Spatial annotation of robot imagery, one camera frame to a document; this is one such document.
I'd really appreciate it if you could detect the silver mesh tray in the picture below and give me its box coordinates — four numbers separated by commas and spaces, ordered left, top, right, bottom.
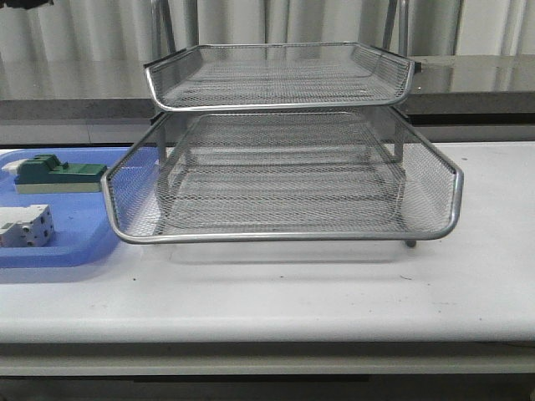
157, 164, 405, 233
144, 42, 415, 112
102, 107, 463, 244

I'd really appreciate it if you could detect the silver mesh bottom tray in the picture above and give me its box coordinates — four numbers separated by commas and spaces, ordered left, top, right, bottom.
157, 164, 405, 233

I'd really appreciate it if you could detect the silver mesh top tray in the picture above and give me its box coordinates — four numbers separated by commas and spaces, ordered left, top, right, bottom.
144, 42, 415, 112

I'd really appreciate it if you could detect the blue plastic tray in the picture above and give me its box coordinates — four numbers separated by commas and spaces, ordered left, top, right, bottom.
0, 147, 158, 269

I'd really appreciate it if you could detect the white circuit breaker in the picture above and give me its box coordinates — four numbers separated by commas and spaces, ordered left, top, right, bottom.
1, 204, 54, 248

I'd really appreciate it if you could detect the grey metal rack frame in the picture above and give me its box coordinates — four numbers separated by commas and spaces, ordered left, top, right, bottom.
143, 48, 423, 249

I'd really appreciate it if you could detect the green and beige switch block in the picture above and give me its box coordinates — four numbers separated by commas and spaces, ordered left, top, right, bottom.
2, 154, 107, 194

